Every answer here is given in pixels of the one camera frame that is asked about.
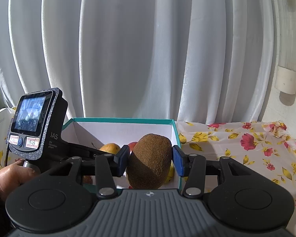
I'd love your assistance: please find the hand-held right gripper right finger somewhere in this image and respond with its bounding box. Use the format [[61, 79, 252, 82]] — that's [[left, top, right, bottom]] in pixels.
[[173, 145, 252, 199]]

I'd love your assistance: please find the brown kiwi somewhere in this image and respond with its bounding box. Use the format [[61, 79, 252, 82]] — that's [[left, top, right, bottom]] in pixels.
[[127, 133, 172, 190]]

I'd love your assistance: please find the floral plastic tablecloth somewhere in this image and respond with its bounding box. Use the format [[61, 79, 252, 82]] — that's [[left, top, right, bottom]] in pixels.
[[0, 107, 296, 237]]

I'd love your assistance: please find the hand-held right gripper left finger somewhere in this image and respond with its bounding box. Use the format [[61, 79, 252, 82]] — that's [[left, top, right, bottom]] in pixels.
[[57, 145, 129, 199]]

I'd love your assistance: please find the white curtain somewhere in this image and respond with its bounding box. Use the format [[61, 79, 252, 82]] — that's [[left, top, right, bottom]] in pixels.
[[0, 0, 277, 126]]

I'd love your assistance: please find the teal cardboard box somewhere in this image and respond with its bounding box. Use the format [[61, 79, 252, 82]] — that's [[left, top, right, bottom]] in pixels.
[[62, 118, 182, 190]]

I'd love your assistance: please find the person's left hand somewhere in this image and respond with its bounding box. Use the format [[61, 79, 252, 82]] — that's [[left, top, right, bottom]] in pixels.
[[0, 160, 41, 201]]

